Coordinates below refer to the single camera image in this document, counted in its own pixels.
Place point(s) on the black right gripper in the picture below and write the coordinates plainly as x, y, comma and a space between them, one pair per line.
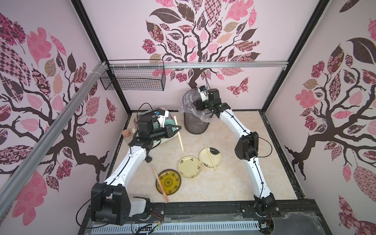
198, 104

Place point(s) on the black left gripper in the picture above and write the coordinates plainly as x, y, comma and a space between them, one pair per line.
169, 129

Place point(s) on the red chopsticks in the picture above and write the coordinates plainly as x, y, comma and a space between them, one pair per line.
160, 184

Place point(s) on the bare wooden chopsticks pair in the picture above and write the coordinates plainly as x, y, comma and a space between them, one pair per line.
210, 157

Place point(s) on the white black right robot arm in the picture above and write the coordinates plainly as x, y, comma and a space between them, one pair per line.
246, 149

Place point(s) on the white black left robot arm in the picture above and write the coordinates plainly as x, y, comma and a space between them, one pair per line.
110, 202

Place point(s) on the clear plastic bin liner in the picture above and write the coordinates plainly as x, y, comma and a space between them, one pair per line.
187, 106

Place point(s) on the black mesh trash bin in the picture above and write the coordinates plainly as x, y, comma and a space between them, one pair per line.
194, 125

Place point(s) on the mint green toaster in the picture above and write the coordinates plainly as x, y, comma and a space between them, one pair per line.
170, 120

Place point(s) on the cream plate right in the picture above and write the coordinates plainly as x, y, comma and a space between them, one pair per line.
216, 155

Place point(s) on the cream plate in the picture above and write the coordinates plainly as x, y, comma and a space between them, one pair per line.
189, 167
216, 155

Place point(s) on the cream plate middle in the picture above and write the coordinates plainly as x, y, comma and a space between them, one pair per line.
189, 167

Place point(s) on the black small cylinder jar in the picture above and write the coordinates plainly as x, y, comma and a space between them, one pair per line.
148, 159

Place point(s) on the yellow black patterned plate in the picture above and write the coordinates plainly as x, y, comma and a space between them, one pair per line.
171, 181

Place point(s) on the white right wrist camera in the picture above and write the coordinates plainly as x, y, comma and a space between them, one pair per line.
203, 93

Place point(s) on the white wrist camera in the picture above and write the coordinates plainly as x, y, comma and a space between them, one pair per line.
162, 115
203, 93

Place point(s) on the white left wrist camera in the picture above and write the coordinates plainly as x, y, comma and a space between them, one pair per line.
162, 115

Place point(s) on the aluminium frame bar rear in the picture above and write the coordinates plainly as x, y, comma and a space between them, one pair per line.
201, 65

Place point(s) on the aluminium frame bar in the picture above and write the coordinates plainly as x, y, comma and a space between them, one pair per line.
25, 170
201, 65

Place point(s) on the black wire wall basket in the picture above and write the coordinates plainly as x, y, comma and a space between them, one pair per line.
134, 75

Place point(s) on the white slotted cable duct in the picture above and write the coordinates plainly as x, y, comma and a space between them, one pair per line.
177, 228

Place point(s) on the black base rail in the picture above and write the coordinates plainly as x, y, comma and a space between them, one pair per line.
290, 217

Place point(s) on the aluminium frame bar left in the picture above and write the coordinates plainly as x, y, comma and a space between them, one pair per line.
25, 170

